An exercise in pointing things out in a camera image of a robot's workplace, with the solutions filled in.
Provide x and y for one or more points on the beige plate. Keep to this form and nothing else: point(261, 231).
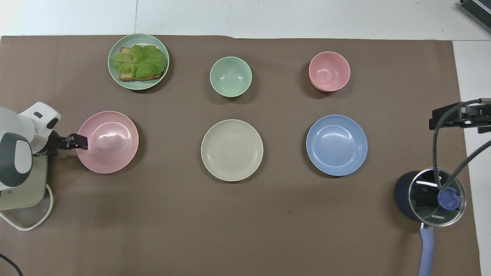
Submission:
point(232, 150)

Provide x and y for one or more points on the pink bowl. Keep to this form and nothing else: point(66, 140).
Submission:
point(329, 71)

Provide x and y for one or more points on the beige appliance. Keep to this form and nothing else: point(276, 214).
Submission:
point(30, 191)

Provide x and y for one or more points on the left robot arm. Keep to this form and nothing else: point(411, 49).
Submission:
point(23, 122)

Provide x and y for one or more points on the blue plate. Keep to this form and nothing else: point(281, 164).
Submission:
point(336, 145)

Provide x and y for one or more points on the green bowl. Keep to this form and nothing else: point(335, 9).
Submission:
point(230, 76)

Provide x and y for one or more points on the toast slice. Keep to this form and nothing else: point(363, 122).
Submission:
point(128, 78)

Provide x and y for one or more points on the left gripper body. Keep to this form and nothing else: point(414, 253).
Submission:
point(53, 143)

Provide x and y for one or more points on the green plate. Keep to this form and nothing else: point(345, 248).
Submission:
point(147, 85)

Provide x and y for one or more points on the glass lid with blue knob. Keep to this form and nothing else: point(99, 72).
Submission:
point(422, 203)

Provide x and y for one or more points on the green lettuce leaf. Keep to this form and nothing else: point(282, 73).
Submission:
point(142, 61)

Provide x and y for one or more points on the grey device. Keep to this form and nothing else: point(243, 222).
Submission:
point(477, 13)

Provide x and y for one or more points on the pink plate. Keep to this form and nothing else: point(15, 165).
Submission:
point(115, 153)

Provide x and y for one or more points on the dark blue pot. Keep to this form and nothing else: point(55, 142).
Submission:
point(402, 195)

